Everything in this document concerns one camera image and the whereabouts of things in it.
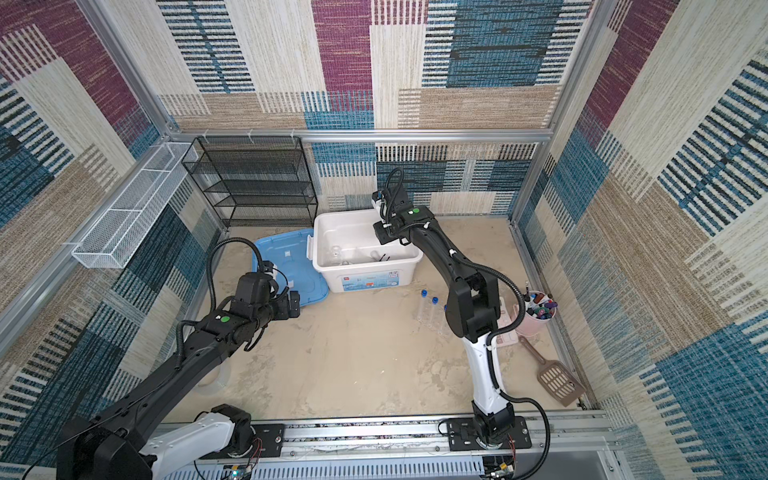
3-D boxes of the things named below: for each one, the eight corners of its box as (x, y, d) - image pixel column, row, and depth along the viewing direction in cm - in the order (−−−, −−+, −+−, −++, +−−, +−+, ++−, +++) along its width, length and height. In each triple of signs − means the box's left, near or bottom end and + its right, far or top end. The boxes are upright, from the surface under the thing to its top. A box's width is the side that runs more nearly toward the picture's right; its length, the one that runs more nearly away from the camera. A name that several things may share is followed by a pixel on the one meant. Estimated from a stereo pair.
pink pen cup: (516, 336, 92) (532, 316, 82) (510, 312, 97) (523, 290, 87) (542, 336, 92) (561, 316, 82) (534, 312, 97) (551, 290, 87)
